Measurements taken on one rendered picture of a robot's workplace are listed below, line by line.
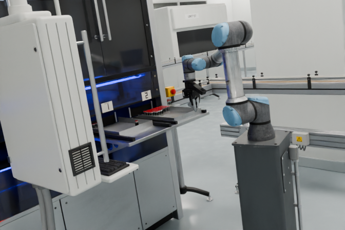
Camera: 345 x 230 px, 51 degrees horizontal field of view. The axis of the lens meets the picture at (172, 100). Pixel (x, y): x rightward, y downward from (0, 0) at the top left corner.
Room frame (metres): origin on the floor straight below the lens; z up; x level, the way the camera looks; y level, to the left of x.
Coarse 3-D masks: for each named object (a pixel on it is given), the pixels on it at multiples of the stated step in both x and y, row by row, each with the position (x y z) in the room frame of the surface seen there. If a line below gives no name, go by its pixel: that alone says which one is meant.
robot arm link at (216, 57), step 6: (246, 24) 1.88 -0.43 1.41; (246, 30) 1.86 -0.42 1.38; (252, 30) 1.90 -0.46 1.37; (246, 36) 1.87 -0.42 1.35; (246, 42) 1.95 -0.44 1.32; (216, 54) 2.15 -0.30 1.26; (210, 60) 2.21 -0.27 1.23; (216, 60) 2.17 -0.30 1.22; (210, 66) 2.21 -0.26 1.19; (216, 66) 2.24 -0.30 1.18
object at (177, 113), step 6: (174, 108) 2.50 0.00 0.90; (180, 108) 2.45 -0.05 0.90; (186, 108) 2.41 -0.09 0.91; (192, 108) 2.37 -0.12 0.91; (198, 108) 2.34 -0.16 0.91; (138, 114) 2.39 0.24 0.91; (168, 114) 2.40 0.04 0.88; (174, 114) 2.38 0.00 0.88; (180, 114) 2.35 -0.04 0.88; (186, 114) 2.22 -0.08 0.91; (192, 114) 2.26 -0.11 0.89; (174, 120) 2.14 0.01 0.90; (180, 120) 2.18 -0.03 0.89
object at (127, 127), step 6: (120, 120) 2.39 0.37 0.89; (126, 120) 2.34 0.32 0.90; (132, 120) 2.29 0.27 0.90; (138, 120) 2.25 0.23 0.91; (144, 120) 2.21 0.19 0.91; (150, 120) 2.17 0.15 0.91; (108, 126) 2.30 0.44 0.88; (114, 126) 2.28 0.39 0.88; (120, 126) 2.25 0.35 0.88; (126, 126) 2.23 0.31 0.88; (132, 126) 2.21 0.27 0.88; (138, 126) 2.08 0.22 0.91; (144, 126) 2.12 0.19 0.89; (108, 132) 2.05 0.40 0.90; (114, 132) 2.01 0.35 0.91; (120, 132) 1.99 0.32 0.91; (126, 132) 2.02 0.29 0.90; (132, 132) 2.05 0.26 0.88
